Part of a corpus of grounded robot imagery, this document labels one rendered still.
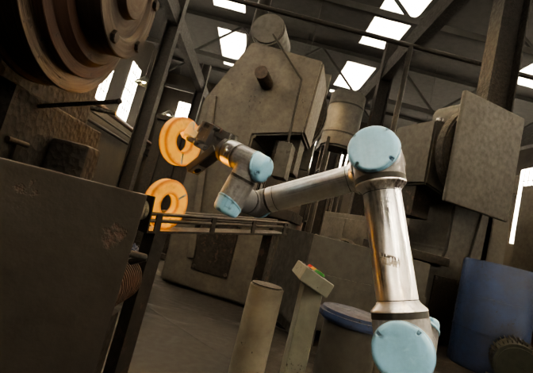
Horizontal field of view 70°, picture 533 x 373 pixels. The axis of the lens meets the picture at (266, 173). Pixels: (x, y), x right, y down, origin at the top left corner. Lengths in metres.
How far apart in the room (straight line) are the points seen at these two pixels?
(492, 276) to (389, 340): 2.93
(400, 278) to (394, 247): 0.06
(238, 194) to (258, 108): 2.56
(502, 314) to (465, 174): 1.24
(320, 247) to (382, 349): 1.93
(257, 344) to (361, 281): 1.65
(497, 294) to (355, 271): 1.30
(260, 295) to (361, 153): 0.66
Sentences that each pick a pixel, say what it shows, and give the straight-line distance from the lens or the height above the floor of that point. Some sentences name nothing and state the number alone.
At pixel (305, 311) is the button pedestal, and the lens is 1.41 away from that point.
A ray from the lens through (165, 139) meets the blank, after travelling 1.19.
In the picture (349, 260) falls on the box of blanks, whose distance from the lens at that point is 2.84.
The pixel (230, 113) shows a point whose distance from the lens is 3.60.
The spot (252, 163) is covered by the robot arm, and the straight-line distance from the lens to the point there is 1.00.
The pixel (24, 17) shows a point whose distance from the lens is 0.76.
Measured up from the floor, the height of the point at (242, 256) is 0.41.
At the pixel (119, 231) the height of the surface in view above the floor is 0.70.
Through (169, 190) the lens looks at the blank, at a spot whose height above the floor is 0.75.
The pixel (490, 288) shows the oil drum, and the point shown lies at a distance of 3.72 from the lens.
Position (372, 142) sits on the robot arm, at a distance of 0.89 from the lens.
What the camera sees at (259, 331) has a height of 0.38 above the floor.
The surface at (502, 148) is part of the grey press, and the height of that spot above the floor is 2.01.
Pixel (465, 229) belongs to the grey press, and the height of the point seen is 1.17.
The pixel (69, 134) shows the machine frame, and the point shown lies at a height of 0.82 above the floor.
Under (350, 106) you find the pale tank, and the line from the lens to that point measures 9.82.
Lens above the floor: 0.72
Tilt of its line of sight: 7 degrees up
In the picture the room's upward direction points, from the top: 14 degrees clockwise
